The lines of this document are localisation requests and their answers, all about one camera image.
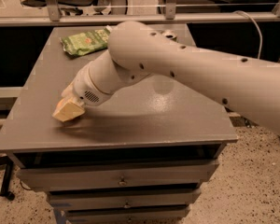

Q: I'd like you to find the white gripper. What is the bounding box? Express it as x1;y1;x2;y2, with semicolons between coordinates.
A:
52;64;111;122

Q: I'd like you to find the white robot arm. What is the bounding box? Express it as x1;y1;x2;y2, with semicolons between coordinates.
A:
53;21;280;136

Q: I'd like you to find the green jalapeno chip bag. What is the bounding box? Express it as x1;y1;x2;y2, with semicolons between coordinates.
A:
60;26;112;57

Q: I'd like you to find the top grey drawer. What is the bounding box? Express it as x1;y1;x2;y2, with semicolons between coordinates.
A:
17;160;218;191

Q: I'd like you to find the grey drawer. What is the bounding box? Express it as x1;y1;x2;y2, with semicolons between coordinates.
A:
66;205;189;224
49;189;201;211
17;160;218;191

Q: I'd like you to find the black caster leg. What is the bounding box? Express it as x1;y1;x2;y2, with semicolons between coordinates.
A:
0;156;15;201

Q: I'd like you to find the grey drawer cabinet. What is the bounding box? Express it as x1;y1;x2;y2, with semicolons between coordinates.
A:
0;23;239;224

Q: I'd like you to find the middle grey drawer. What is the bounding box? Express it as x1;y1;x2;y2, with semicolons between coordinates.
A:
49;189;201;211

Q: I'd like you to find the bottom grey drawer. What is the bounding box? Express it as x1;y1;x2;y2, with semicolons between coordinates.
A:
66;205;189;224

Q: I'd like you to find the metal railing frame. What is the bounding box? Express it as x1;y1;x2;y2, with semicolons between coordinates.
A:
0;0;280;27

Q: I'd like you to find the white cable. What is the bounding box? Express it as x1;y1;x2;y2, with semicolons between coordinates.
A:
234;10;264;60

